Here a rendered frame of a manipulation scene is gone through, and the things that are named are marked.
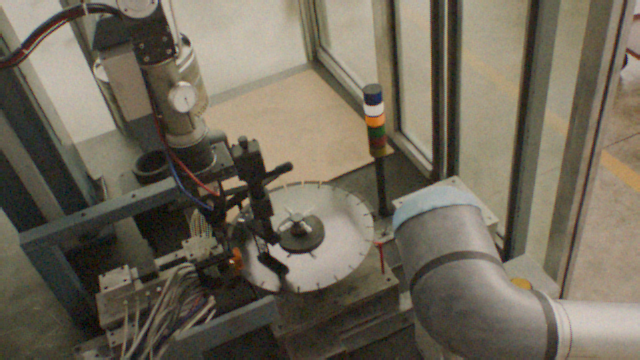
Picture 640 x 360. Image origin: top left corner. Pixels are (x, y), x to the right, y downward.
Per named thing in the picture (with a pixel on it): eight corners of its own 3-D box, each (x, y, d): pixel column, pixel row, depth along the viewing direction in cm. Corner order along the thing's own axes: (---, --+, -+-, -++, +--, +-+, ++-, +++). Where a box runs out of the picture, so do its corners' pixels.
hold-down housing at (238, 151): (274, 203, 125) (254, 127, 111) (278, 218, 121) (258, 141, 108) (249, 210, 124) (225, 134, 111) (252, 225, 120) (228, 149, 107)
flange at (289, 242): (297, 209, 140) (295, 202, 138) (334, 226, 134) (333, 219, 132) (266, 240, 134) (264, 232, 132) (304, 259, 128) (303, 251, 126)
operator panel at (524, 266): (520, 294, 137) (526, 252, 127) (552, 330, 129) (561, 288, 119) (414, 343, 132) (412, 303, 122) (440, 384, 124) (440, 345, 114)
